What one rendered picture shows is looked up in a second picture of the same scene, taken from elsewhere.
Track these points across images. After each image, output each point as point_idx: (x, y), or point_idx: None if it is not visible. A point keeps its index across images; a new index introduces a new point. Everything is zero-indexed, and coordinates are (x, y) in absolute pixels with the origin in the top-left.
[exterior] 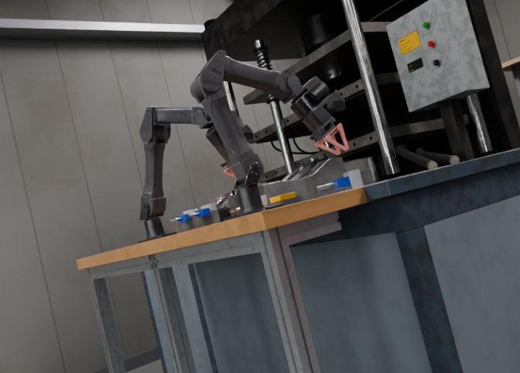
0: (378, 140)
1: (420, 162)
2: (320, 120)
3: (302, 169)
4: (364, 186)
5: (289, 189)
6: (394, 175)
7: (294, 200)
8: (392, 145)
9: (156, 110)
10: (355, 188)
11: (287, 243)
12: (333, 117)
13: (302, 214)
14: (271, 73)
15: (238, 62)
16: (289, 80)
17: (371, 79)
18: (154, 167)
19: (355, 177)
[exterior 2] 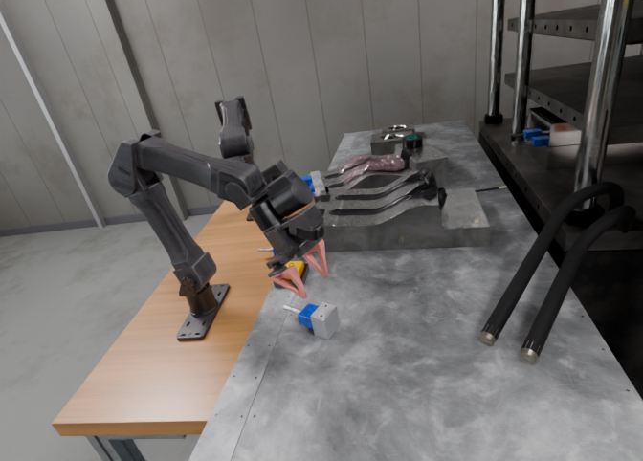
0: (578, 152)
1: (497, 304)
2: (275, 248)
3: (407, 187)
4: (207, 422)
5: (340, 235)
6: (573, 213)
7: (292, 284)
8: (596, 169)
9: (219, 107)
10: (214, 406)
11: (105, 438)
12: (283, 255)
13: (107, 432)
14: (205, 172)
15: (159, 153)
16: (229, 186)
17: (609, 43)
18: (239, 156)
19: (319, 326)
